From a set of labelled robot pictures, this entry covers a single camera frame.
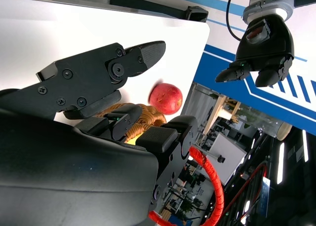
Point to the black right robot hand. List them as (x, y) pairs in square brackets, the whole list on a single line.
[(74, 166)]

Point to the black metal frame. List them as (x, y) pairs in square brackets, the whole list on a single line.
[(177, 6)]

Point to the wooden rack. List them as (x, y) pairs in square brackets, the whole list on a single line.
[(222, 110)]

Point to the red apple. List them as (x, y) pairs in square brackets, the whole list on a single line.
[(166, 98)]

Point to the white box cabinet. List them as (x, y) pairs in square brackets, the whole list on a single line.
[(228, 157)]

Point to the yellow-green pear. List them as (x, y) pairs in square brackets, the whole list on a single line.
[(132, 140)]

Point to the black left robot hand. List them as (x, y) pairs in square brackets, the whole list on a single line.
[(274, 46)]

